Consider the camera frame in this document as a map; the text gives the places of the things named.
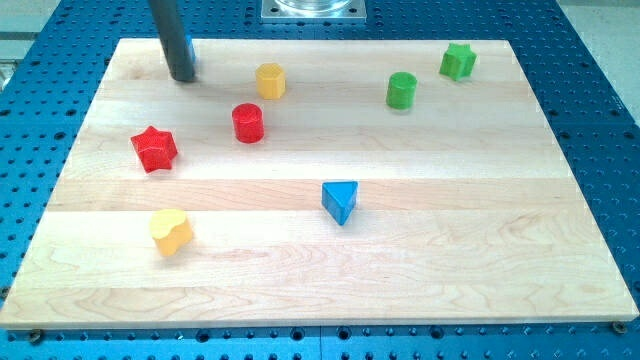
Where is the blue triangle block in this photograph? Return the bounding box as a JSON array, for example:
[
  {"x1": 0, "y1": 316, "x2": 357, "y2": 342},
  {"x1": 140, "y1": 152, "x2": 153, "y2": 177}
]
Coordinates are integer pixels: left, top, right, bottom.
[{"x1": 321, "y1": 181, "x2": 359, "y2": 226}]

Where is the light wooden board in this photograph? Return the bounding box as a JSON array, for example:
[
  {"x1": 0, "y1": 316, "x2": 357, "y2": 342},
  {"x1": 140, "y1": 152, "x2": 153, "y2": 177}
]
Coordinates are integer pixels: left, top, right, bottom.
[{"x1": 1, "y1": 38, "x2": 638, "y2": 329}]

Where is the red cylinder block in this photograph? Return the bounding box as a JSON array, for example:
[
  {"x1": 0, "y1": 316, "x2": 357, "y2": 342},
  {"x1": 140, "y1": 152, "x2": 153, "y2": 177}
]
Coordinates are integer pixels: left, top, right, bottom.
[{"x1": 232, "y1": 103, "x2": 264, "y2": 143}]

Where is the yellow hexagon block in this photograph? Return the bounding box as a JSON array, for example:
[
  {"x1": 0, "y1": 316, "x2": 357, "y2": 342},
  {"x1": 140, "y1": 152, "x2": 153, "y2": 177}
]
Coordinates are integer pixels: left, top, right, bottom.
[{"x1": 255, "y1": 63, "x2": 286, "y2": 100}]

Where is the green cylinder block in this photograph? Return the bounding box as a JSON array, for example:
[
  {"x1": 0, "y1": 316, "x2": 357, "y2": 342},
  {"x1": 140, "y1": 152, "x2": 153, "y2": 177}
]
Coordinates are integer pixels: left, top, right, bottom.
[{"x1": 386, "y1": 72, "x2": 418, "y2": 110}]

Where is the yellow heart block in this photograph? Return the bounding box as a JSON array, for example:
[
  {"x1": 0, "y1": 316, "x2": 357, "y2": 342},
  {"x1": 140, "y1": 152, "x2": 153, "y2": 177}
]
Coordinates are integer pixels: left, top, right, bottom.
[{"x1": 149, "y1": 209, "x2": 193, "y2": 257}]

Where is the red star block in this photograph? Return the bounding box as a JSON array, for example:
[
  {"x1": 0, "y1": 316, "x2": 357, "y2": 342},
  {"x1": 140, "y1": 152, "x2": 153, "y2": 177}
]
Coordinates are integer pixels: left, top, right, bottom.
[{"x1": 130, "y1": 126, "x2": 178, "y2": 173}]

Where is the green star block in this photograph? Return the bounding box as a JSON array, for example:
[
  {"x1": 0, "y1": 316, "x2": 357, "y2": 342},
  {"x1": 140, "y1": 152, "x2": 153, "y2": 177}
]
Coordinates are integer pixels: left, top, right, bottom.
[{"x1": 439, "y1": 43, "x2": 477, "y2": 81}]

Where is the left corner screw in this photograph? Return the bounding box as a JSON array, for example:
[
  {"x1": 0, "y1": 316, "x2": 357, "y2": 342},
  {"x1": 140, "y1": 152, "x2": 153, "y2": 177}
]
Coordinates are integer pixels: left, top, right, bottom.
[{"x1": 26, "y1": 329, "x2": 44, "y2": 345}]

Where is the corner screw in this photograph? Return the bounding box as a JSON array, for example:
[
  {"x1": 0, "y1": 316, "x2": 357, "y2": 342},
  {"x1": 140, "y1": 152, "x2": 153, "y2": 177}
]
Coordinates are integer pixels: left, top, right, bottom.
[
  {"x1": 611, "y1": 321, "x2": 627, "y2": 335},
  {"x1": 26, "y1": 329, "x2": 44, "y2": 345}
]

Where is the right corner screw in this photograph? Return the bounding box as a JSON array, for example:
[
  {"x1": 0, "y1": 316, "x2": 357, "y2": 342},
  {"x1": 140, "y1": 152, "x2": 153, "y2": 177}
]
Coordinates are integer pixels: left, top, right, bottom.
[{"x1": 611, "y1": 321, "x2": 627, "y2": 335}]

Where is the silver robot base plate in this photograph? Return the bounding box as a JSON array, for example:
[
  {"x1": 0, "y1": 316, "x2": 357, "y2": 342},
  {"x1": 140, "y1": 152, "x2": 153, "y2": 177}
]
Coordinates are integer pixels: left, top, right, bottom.
[{"x1": 259, "y1": 0, "x2": 367, "y2": 24}]

